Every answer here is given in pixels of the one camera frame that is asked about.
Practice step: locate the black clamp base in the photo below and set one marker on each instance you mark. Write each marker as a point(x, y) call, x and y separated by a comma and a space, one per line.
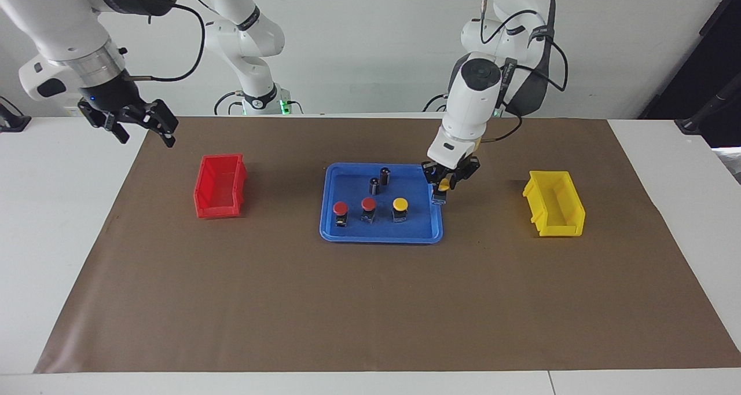
point(11, 121)

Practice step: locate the red plastic bin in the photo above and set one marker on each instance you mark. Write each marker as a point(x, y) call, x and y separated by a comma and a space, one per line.
point(217, 186)

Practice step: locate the red push button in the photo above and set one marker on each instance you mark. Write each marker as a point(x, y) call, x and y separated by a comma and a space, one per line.
point(368, 204)
point(340, 208)

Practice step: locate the yellow push button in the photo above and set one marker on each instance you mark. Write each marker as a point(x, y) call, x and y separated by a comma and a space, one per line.
point(400, 204)
point(444, 182)

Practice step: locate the black background panel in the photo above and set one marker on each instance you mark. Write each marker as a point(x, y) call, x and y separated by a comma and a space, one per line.
point(706, 36)

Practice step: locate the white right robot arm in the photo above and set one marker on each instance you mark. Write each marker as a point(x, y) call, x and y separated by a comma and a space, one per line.
point(58, 24)

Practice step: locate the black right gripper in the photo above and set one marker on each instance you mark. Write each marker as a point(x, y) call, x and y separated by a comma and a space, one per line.
point(110, 97)

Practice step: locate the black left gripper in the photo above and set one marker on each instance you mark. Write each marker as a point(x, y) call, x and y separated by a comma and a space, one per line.
point(454, 168)

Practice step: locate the yellow plastic bin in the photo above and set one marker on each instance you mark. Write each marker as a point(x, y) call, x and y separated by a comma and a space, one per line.
point(556, 204)

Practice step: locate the black cylinder component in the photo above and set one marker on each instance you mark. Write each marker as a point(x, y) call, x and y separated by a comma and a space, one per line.
point(385, 175)
point(374, 186)

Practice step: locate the small white box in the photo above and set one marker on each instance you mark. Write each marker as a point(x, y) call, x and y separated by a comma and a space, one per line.
point(72, 111)

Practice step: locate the brown paper mat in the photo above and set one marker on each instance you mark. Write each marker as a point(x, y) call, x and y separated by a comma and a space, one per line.
point(370, 302)

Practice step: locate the blue plastic tray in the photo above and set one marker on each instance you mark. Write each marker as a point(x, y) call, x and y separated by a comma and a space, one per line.
point(382, 234)

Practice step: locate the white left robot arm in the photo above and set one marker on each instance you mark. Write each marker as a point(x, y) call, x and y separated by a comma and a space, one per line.
point(472, 105)

